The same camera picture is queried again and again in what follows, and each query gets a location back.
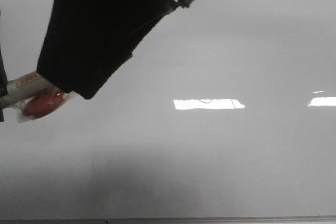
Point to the white black whiteboard marker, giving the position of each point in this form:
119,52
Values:
23,88

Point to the red tape wad on marker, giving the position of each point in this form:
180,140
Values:
42,104

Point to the white whiteboard with aluminium frame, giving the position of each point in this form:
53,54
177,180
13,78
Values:
226,109

